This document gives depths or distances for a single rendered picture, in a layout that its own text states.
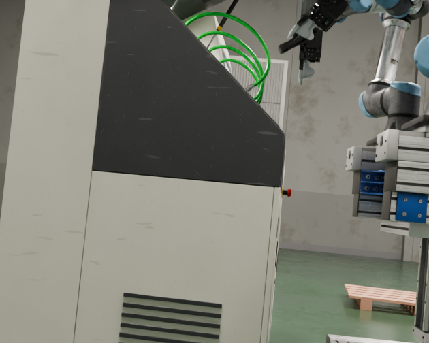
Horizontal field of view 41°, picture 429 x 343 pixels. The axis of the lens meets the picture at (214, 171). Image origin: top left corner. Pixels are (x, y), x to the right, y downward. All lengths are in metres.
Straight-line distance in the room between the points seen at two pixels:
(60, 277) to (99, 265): 0.13
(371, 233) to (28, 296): 9.70
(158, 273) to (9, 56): 10.54
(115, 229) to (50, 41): 0.63
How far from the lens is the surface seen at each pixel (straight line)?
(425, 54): 1.77
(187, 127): 1.77
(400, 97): 2.36
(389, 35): 2.58
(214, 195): 1.74
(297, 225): 11.01
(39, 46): 1.96
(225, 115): 1.76
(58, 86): 1.90
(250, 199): 1.73
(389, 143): 1.79
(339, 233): 11.13
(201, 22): 2.58
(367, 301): 4.81
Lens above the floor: 0.73
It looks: 3 degrees up
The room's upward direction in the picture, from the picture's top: 5 degrees clockwise
